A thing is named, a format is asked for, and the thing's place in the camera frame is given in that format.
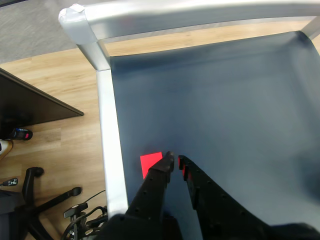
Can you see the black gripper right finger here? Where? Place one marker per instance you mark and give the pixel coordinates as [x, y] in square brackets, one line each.
[220, 212]

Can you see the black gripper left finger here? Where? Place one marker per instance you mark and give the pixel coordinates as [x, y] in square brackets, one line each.
[152, 190]

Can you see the red cube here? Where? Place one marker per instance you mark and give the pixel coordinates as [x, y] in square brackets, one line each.
[150, 162]

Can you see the black office chair base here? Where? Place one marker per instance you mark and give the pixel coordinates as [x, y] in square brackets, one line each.
[32, 205]

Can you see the blue and black tool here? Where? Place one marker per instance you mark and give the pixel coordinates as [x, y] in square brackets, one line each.
[22, 134]

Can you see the white and orange object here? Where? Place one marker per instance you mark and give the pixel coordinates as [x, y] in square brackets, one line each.
[3, 148]

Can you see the dark brown desk panel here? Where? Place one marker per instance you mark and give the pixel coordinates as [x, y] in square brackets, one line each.
[25, 102]

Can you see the white tape wrap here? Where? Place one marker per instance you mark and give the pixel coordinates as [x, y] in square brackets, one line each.
[75, 25]

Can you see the silver aluminium table frame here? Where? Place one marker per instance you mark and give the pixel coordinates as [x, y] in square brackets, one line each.
[107, 125]

